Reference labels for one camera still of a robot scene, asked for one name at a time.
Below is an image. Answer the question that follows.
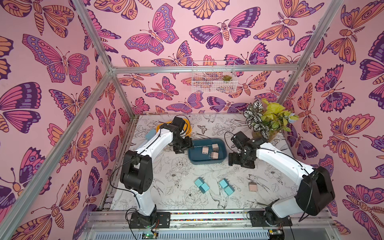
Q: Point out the yellow storage box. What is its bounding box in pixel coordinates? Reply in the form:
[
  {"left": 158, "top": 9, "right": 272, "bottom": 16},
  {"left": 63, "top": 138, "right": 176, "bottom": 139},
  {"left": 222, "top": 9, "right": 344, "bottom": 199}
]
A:
[{"left": 156, "top": 116, "right": 192, "bottom": 140}]

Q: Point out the teal storage box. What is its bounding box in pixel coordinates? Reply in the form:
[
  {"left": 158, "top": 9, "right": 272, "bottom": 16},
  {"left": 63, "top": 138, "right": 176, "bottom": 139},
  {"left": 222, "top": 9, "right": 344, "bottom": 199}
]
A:
[{"left": 188, "top": 138, "right": 228, "bottom": 165}]

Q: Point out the pink plug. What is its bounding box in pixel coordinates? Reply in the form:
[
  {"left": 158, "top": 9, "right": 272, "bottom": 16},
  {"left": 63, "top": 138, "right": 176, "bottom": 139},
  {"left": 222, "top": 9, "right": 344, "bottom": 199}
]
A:
[
  {"left": 249, "top": 183, "right": 258, "bottom": 192},
  {"left": 202, "top": 146, "right": 210, "bottom": 155},
  {"left": 211, "top": 152, "right": 219, "bottom": 160},
  {"left": 212, "top": 144, "right": 220, "bottom": 152}
]

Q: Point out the teal plug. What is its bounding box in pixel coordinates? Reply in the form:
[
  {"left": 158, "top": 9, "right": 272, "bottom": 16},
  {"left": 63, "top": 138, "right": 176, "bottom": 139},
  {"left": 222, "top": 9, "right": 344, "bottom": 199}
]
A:
[
  {"left": 224, "top": 185, "right": 235, "bottom": 196},
  {"left": 219, "top": 179, "right": 229, "bottom": 189},
  {"left": 195, "top": 177, "right": 205, "bottom": 188},
  {"left": 199, "top": 183, "right": 210, "bottom": 194}
]

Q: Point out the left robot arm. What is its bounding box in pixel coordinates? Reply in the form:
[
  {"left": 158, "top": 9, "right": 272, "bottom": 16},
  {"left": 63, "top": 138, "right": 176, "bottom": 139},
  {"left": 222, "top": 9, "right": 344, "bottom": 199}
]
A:
[{"left": 120, "top": 116, "right": 193, "bottom": 217}]

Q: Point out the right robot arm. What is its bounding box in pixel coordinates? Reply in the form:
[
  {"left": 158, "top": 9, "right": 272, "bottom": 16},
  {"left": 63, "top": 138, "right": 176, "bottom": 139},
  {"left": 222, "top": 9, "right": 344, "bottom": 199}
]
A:
[{"left": 229, "top": 132, "right": 335, "bottom": 219}]

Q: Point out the light blue scoop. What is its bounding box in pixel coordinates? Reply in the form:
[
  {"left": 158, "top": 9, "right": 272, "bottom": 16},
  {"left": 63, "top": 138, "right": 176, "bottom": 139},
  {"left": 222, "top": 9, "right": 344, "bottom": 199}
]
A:
[{"left": 145, "top": 129, "right": 157, "bottom": 141}]

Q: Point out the potted plant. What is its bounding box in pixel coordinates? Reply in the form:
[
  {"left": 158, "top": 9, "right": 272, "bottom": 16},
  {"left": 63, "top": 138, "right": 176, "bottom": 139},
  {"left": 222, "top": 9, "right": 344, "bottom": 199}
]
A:
[{"left": 243, "top": 99, "right": 299, "bottom": 141}]

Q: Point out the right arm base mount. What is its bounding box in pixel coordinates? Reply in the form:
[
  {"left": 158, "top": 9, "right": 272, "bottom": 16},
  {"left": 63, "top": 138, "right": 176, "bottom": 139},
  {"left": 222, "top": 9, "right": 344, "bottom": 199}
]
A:
[{"left": 247, "top": 211, "right": 293, "bottom": 227}]

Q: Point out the white wire basket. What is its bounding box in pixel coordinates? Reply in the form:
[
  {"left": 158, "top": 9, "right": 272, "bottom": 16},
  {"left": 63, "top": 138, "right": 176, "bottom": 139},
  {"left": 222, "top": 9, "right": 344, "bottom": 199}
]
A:
[{"left": 190, "top": 61, "right": 238, "bottom": 94}]

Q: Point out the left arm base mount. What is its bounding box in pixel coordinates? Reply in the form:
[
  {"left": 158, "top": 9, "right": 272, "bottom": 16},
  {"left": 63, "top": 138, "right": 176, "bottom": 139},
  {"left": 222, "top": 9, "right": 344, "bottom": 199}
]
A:
[{"left": 130, "top": 212, "right": 171, "bottom": 229}]

